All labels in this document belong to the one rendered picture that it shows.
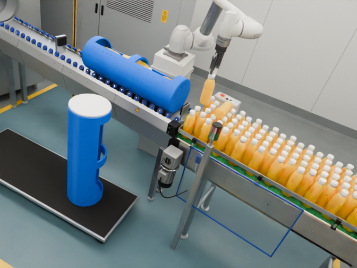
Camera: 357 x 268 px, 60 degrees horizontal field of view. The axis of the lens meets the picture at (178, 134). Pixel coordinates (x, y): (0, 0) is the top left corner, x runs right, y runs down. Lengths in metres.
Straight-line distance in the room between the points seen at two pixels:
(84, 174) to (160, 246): 0.86
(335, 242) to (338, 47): 3.21
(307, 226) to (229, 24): 1.33
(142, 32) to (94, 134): 2.22
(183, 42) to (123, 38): 1.60
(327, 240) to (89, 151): 1.63
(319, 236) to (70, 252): 1.74
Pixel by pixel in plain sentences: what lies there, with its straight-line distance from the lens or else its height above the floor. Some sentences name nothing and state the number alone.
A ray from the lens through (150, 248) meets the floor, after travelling 2.64.
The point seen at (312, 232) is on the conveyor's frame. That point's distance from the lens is 2.16.
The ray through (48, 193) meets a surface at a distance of 2.74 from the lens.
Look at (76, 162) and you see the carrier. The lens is 2.31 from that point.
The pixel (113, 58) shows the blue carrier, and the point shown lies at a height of 1.19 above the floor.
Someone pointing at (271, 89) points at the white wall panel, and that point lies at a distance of 5.09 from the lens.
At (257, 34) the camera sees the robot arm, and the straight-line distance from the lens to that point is 2.08.
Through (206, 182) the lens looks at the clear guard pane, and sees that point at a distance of 2.17.
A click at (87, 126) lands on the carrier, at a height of 0.95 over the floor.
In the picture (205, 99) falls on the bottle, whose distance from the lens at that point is 2.18.
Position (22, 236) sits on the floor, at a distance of 2.70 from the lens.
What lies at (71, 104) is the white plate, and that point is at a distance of 2.13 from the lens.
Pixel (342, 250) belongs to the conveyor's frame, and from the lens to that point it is 2.20.
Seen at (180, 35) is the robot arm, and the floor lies 1.33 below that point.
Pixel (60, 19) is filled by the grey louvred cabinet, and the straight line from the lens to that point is 4.86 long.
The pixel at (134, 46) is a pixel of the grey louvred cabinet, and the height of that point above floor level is 0.65.
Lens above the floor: 2.20
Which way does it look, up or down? 35 degrees down
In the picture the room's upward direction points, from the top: 15 degrees clockwise
